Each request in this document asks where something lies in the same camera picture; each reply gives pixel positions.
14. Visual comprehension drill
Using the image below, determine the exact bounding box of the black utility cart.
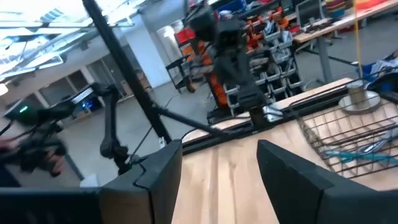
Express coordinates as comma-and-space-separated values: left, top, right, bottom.
164, 54, 197, 94

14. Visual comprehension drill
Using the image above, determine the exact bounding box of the person's hand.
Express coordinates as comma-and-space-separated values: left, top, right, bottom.
46, 151, 67, 178

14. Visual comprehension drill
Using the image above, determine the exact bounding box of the white plastic bag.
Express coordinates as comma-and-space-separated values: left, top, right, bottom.
371, 51, 398, 75

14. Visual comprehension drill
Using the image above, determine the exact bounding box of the black aluminium table frame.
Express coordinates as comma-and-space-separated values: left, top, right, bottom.
81, 0, 398, 156

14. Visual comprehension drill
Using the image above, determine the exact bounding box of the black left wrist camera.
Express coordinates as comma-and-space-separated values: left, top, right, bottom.
214, 19, 244, 51

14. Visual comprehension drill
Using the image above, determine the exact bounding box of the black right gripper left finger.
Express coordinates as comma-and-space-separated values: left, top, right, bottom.
101, 139, 184, 224

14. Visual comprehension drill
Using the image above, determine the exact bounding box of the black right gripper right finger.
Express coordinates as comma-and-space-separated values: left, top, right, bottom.
256, 139, 398, 224

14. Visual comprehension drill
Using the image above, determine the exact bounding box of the black wire basket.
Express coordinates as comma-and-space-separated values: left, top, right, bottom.
289, 67, 398, 180

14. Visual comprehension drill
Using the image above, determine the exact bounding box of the grey storage bin rack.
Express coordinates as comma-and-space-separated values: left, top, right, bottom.
223, 9, 306, 105

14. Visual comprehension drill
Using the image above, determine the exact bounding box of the teal plastic tool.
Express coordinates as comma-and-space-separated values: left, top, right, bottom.
323, 148, 398, 165

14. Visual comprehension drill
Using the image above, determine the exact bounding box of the wooden desk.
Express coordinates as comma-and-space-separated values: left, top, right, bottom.
292, 0, 398, 85

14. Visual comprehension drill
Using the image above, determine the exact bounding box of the white tape roll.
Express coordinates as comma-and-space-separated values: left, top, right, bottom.
338, 80, 382, 113

